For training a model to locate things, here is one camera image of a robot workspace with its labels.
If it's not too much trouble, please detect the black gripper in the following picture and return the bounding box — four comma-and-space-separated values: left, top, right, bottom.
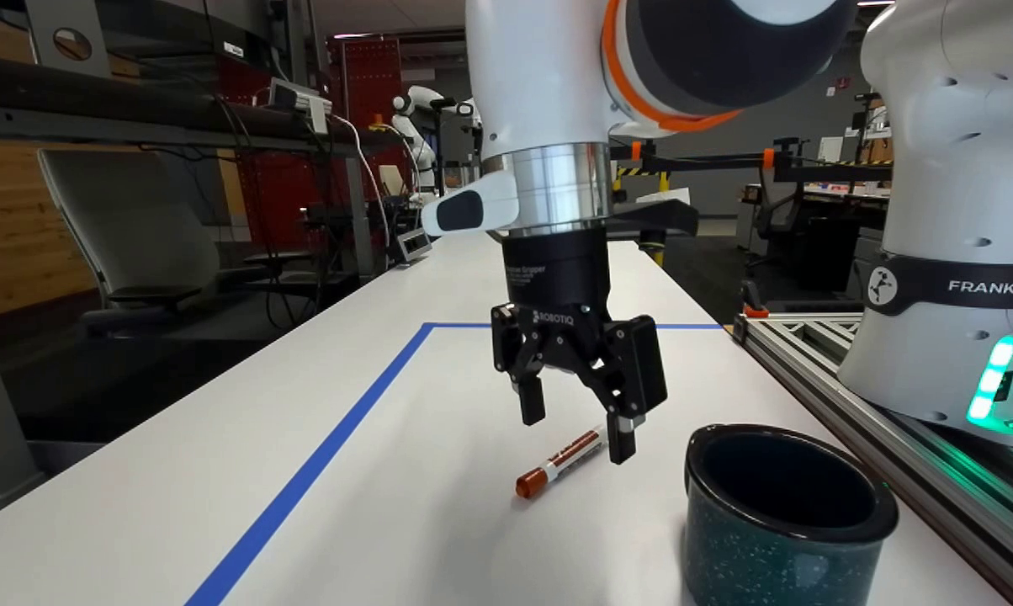
489, 227, 672, 468

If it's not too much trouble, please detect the white marker with orange cap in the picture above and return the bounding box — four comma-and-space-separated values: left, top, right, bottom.
510, 426, 605, 504

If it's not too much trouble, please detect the dark teal enamel mug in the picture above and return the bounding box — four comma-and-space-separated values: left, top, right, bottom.
683, 420, 901, 606

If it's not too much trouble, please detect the small grey display device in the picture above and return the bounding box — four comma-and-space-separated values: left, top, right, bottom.
393, 227, 436, 267

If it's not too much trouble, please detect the blue tape line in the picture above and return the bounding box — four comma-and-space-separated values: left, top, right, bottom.
182, 321, 724, 606

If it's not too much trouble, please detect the black rod with orange joints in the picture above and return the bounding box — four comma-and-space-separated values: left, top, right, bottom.
605, 135, 900, 187

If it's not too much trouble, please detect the red cabinet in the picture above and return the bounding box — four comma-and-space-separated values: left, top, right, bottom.
220, 30, 407, 257

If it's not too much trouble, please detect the grey chair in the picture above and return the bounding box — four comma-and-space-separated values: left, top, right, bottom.
36, 147, 227, 339

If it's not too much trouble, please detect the black shelf beam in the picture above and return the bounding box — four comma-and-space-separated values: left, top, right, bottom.
0, 50, 349, 157

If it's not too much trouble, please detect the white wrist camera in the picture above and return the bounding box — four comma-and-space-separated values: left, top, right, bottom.
416, 174, 522, 242

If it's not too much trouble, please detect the aluminium rail frame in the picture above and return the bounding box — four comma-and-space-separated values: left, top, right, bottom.
731, 309, 1013, 606

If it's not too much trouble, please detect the white hanging cable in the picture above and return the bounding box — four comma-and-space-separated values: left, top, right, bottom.
327, 110, 403, 258

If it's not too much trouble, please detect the wooden wall panel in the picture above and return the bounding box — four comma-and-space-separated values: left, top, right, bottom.
0, 142, 101, 323

